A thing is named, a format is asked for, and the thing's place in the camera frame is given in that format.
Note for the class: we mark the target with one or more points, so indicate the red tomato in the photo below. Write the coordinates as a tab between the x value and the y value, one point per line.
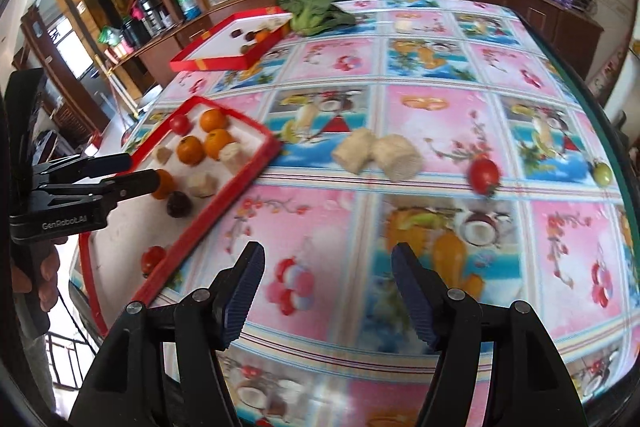
179	123
152	259
484	174

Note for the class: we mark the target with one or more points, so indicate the fruit-print tablecloth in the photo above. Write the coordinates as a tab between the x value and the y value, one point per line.
450	67

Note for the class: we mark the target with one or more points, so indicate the green tomato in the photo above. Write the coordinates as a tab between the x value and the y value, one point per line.
602	173

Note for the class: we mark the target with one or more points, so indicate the wooden cabinet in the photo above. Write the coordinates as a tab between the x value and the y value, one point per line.
550	22

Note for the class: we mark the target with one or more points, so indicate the orange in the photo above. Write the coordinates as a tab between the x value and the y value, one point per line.
213	119
166	187
218	143
190	150
260	36

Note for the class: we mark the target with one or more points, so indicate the green leafy vegetable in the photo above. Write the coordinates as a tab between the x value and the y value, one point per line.
310	7

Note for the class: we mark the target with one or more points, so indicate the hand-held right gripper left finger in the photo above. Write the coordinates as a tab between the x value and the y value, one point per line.
245	292

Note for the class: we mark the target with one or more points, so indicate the person's left hand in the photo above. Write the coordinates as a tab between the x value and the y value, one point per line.
45	267

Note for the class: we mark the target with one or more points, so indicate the red tray with yellow patches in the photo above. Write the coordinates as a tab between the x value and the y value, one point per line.
215	52

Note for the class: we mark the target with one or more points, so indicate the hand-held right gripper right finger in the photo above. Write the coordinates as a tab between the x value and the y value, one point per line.
415	297

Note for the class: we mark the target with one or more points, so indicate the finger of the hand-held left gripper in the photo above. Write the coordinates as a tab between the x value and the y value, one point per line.
130	186
85	167

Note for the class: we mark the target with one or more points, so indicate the red-rimmed white tray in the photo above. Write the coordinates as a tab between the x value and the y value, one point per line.
125	227

